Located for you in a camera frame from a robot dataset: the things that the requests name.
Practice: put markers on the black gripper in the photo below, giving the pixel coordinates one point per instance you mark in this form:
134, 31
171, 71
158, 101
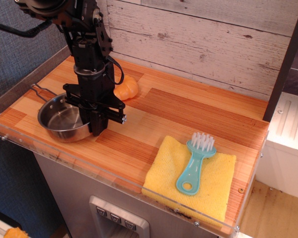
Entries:
94, 97

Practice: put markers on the silver pot with wire handle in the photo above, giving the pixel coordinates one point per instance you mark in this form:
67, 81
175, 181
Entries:
61, 120

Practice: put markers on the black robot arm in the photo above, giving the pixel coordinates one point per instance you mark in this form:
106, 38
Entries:
82, 24

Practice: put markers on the orange plastic toy fruit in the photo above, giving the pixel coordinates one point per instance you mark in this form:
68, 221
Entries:
127, 90

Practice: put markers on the yellow folded cloth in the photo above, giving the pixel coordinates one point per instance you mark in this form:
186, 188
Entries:
209, 204

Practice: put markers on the silver dispenser panel with buttons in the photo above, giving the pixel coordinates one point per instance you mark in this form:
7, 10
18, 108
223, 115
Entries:
112, 221

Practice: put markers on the teal brush with white bristles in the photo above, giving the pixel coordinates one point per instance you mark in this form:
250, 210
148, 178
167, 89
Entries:
201, 146

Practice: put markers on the orange object bottom left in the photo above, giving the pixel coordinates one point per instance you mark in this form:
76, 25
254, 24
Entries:
15, 233

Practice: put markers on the clear acrylic table guard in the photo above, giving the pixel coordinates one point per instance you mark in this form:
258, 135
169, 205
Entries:
122, 155

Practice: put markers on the dark vertical post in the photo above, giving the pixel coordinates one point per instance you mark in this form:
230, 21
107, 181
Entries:
282, 76

